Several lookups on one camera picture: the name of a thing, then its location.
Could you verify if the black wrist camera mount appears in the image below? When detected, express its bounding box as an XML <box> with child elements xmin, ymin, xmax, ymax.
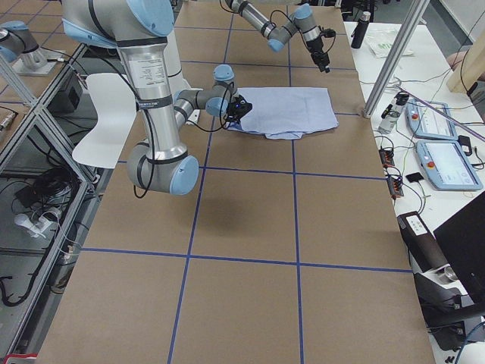
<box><xmin>227</xmin><ymin>95</ymin><xmax>254</xmax><ymax>121</ymax></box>
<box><xmin>320</xmin><ymin>27</ymin><xmax>336</xmax><ymax>39</ymax></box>

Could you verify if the white camera pillar base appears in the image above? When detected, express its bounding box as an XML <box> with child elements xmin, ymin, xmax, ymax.
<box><xmin>158</xmin><ymin>0</ymin><xmax>203</xmax><ymax>122</ymax></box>

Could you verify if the orange circuit board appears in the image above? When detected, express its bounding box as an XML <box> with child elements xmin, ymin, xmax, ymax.
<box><xmin>379</xmin><ymin>148</ymin><xmax>395</xmax><ymax>168</ymax></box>
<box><xmin>386</xmin><ymin>175</ymin><xmax>404</xmax><ymax>200</ymax></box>

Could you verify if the white power strip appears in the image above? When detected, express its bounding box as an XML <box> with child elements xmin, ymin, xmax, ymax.
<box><xmin>14</xmin><ymin>214</ymin><xmax>53</xmax><ymax>238</ymax></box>

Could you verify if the black monitor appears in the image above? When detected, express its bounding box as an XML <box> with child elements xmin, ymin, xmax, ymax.
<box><xmin>433</xmin><ymin>193</ymin><xmax>484</xmax><ymax>303</ymax></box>

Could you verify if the orange circuit board lower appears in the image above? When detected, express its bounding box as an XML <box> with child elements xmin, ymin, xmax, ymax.
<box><xmin>386</xmin><ymin>175</ymin><xmax>404</xmax><ymax>200</ymax></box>

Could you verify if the light blue striped shirt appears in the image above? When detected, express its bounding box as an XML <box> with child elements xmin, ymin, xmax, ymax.
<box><xmin>227</xmin><ymin>87</ymin><xmax>339</xmax><ymax>140</ymax></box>

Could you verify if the white paper bag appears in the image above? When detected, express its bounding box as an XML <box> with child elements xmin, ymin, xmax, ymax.
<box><xmin>365</xmin><ymin>30</ymin><xmax>397</xmax><ymax>58</ymax></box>

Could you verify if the orange circuit board upper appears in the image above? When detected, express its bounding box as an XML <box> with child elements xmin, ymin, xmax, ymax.
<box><xmin>379</xmin><ymin>148</ymin><xmax>395</xmax><ymax>168</ymax></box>

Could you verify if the upper teach pendant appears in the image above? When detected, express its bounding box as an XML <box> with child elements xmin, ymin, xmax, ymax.
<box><xmin>405</xmin><ymin>99</ymin><xmax>458</xmax><ymax>141</ymax></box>

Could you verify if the black drinking bottle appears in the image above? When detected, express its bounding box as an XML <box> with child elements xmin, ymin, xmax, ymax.
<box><xmin>351</xmin><ymin>11</ymin><xmax>371</xmax><ymax>49</ymax></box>

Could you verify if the white plastic chair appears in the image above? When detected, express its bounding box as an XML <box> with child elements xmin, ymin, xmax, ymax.
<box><xmin>72</xmin><ymin>73</ymin><xmax>136</xmax><ymax>169</ymax></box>

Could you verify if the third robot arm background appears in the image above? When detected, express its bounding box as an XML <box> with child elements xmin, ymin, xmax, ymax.
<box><xmin>1</xmin><ymin>20</ymin><xmax>64</xmax><ymax>77</ymax></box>

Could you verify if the clear plastic bottle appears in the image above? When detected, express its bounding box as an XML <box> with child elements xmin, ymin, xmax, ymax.
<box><xmin>377</xmin><ymin>92</ymin><xmax>409</xmax><ymax>134</ymax></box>

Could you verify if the aluminium frame post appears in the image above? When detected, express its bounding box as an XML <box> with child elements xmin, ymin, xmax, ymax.
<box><xmin>362</xmin><ymin>0</ymin><xmax>430</xmax><ymax>118</ymax></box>

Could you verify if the lower teach pendant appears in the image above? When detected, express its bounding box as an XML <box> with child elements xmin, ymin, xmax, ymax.
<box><xmin>416</xmin><ymin>140</ymin><xmax>483</xmax><ymax>191</ymax></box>

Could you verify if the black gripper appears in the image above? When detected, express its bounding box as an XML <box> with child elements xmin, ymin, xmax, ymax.
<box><xmin>304</xmin><ymin>26</ymin><xmax>335</xmax><ymax>73</ymax></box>
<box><xmin>223</xmin><ymin>96</ymin><xmax>254</xmax><ymax>126</ymax></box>

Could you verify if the teach pendant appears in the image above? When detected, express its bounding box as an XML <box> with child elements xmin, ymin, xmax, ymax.
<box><xmin>405</xmin><ymin>99</ymin><xmax>458</xmax><ymax>141</ymax></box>
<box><xmin>416</xmin><ymin>140</ymin><xmax>483</xmax><ymax>191</ymax></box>

